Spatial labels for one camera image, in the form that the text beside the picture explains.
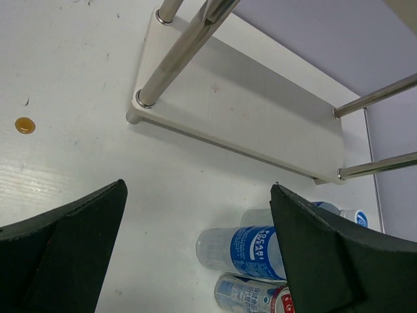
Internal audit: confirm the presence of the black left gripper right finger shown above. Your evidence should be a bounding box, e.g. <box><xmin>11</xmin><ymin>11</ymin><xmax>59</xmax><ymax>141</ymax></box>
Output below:
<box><xmin>270</xmin><ymin>183</ymin><xmax>416</xmax><ymax>312</ymax></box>

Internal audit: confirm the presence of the amber liquid drop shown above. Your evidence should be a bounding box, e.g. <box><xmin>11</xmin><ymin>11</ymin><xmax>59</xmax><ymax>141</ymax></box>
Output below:
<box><xmin>15</xmin><ymin>117</ymin><xmax>36</xmax><ymax>134</ymax></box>

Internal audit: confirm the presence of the silver blue can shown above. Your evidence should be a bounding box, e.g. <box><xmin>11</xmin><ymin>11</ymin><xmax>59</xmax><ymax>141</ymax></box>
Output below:
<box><xmin>214</xmin><ymin>274</ymin><xmax>295</xmax><ymax>313</ymax></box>

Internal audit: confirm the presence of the pocari sweat bottle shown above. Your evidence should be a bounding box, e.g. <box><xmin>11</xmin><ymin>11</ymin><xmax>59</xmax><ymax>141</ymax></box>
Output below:
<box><xmin>195</xmin><ymin>226</ymin><xmax>287</xmax><ymax>280</ymax></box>
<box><xmin>240</xmin><ymin>201</ymin><xmax>369</xmax><ymax>229</ymax></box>

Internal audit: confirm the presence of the Pocari Sweat bottle front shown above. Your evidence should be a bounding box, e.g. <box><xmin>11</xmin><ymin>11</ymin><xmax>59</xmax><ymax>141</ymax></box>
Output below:
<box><xmin>195</xmin><ymin>226</ymin><xmax>287</xmax><ymax>280</ymax></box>

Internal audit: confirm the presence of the Pocari Sweat bottle rear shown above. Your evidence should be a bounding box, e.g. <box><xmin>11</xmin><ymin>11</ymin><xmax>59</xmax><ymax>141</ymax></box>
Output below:
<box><xmin>240</xmin><ymin>201</ymin><xmax>369</xmax><ymax>229</ymax></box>

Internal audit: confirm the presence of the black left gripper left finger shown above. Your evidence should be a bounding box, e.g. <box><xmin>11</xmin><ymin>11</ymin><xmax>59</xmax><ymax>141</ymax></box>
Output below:
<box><xmin>1</xmin><ymin>179</ymin><xmax>128</xmax><ymax>312</ymax></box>

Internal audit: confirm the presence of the white two-tier shelf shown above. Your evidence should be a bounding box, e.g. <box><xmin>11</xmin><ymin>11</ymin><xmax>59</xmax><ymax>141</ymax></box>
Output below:
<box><xmin>126</xmin><ymin>1</ymin><xmax>416</xmax><ymax>185</ymax></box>

